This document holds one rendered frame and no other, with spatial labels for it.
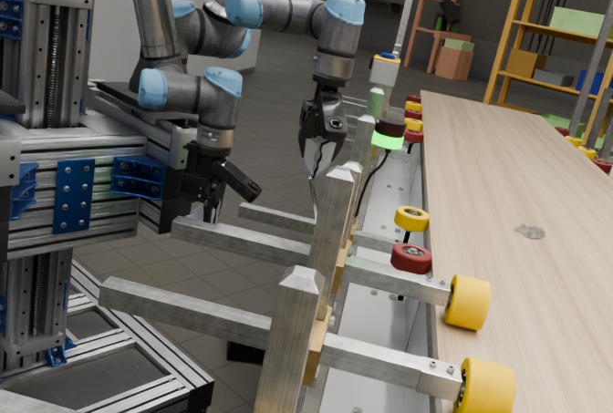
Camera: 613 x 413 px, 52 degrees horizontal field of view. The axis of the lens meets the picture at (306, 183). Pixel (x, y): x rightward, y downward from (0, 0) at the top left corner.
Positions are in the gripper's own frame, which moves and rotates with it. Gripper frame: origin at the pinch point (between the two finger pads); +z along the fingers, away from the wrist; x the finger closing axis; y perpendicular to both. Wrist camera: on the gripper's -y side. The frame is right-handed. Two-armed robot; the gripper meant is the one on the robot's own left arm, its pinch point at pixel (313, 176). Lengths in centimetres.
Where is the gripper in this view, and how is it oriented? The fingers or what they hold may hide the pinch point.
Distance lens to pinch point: 126.3
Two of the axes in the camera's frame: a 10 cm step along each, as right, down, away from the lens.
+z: -1.9, 9.3, 3.0
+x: -9.7, -1.2, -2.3
